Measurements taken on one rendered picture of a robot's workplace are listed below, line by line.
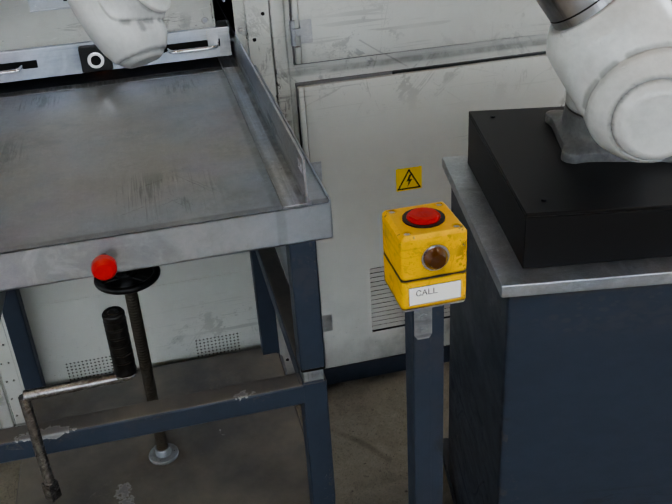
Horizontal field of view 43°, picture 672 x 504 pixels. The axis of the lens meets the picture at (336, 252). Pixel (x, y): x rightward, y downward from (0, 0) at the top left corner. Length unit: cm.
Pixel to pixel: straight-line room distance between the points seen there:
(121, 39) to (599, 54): 66
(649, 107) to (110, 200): 72
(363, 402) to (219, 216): 107
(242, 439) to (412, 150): 73
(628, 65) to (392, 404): 128
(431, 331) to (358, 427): 103
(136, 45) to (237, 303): 88
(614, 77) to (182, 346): 131
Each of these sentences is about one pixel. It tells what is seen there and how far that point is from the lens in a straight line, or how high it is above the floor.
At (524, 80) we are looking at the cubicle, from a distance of 196.
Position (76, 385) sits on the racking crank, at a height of 64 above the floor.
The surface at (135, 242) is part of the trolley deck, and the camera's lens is 115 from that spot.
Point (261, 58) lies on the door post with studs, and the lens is 179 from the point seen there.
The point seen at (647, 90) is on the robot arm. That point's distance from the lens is 104.
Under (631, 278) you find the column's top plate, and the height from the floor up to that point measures 75.
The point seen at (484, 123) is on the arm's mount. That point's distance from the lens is 143.
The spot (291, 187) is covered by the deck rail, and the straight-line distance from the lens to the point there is 120.
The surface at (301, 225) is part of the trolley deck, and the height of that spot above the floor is 82.
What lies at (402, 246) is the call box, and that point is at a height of 89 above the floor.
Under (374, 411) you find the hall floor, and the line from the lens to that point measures 211.
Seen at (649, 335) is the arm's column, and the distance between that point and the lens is 129.
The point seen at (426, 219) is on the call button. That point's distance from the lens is 97.
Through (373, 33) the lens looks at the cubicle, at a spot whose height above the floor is 89.
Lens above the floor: 135
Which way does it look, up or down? 29 degrees down
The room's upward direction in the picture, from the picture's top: 4 degrees counter-clockwise
